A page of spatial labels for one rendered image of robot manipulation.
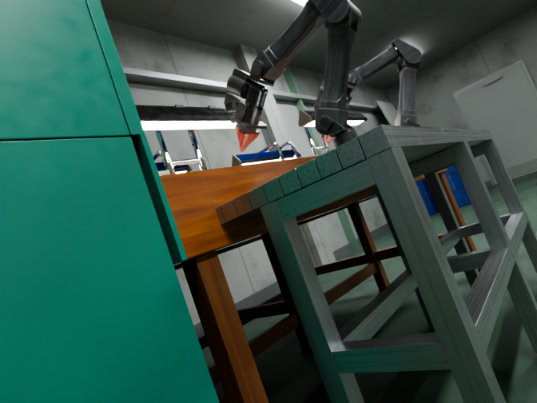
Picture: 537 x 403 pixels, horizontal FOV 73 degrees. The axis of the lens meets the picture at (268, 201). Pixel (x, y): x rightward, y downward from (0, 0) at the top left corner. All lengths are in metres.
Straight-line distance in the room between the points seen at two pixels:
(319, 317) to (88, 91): 0.60
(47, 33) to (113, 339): 0.54
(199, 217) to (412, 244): 0.44
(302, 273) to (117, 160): 0.41
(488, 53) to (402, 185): 8.72
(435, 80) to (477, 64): 0.84
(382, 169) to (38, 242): 0.53
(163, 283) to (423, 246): 0.44
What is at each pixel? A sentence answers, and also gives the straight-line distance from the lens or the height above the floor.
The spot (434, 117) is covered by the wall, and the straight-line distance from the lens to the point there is 9.32.
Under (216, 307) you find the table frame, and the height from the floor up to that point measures 0.47.
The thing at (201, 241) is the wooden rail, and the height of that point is 0.61.
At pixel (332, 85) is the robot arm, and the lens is 0.97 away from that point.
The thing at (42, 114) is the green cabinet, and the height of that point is 0.88.
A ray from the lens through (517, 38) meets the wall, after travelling 9.26.
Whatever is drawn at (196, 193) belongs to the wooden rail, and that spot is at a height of 0.71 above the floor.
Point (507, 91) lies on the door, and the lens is 9.07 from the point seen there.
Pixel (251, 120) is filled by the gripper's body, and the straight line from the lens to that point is 1.10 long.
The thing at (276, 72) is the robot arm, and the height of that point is 0.99.
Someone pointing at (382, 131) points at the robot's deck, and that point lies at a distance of 0.61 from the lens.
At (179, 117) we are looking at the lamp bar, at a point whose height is 1.05.
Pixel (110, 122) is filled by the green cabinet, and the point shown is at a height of 0.87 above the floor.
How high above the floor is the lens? 0.56
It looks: 6 degrees up
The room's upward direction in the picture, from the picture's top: 20 degrees counter-clockwise
